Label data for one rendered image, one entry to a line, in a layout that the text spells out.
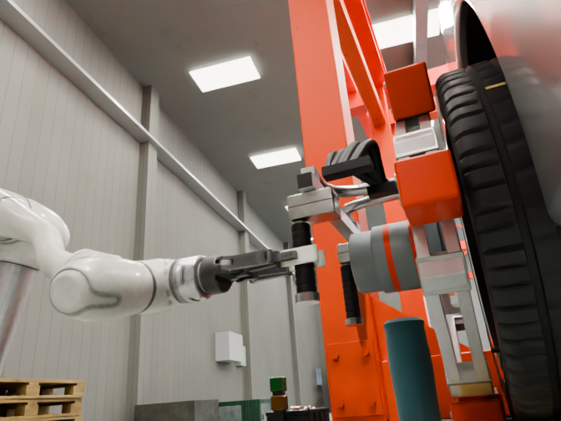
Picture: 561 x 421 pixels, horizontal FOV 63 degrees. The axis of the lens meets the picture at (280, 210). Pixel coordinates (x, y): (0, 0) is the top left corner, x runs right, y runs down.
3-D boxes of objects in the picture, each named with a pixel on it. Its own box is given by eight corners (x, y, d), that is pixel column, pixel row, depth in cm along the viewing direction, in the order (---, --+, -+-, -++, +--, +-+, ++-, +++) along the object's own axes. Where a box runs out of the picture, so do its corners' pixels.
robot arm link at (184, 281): (169, 300, 87) (195, 295, 85) (169, 253, 90) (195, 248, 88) (194, 306, 95) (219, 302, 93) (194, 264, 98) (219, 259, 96)
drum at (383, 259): (467, 272, 82) (450, 200, 87) (351, 291, 89) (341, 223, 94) (469, 287, 94) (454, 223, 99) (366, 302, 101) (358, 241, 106)
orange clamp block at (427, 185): (464, 217, 65) (462, 195, 58) (408, 228, 68) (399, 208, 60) (453, 174, 68) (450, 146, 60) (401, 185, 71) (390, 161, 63)
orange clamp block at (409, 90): (436, 110, 82) (425, 60, 80) (392, 122, 84) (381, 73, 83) (435, 109, 88) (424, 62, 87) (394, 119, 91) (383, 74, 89)
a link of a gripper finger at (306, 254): (280, 251, 84) (279, 251, 83) (317, 245, 82) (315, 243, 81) (282, 267, 83) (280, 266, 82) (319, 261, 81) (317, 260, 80)
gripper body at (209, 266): (218, 298, 93) (260, 291, 90) (195, 291, 85) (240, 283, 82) (217, 263, 96) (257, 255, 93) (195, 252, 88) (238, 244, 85)
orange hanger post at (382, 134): (443, 402, 289) (381, 84, 383) (411, 403, 295) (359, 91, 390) (445, 401, 305) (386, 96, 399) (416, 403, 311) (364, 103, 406)
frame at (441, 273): (497, 397, 56) (416, 50, 77) (442, 401, 59) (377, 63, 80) (492, 392, 103) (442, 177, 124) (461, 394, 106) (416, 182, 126)
